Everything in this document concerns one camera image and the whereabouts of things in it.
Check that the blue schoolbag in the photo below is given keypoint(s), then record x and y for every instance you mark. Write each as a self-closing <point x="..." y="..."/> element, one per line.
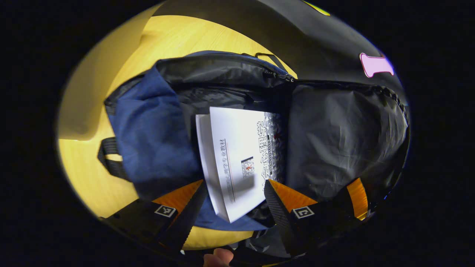
<point x="156" y="141"/>

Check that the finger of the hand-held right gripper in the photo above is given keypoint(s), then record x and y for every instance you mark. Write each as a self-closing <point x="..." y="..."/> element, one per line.
<point x="358" y="200"/>

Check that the black backdrop cloth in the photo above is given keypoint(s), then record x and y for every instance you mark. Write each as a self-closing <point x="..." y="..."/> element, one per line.
<point x="334" y="40"/>

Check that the white book with grey pattern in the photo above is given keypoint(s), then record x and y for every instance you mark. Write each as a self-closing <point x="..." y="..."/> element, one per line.
<point x="233" y="148"/>

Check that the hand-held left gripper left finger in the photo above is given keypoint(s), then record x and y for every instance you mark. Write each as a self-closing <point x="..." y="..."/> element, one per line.
<point x="189" y="218"/>

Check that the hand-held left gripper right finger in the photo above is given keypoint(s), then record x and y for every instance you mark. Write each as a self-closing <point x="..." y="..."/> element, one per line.
<point x="280" y="218"/>

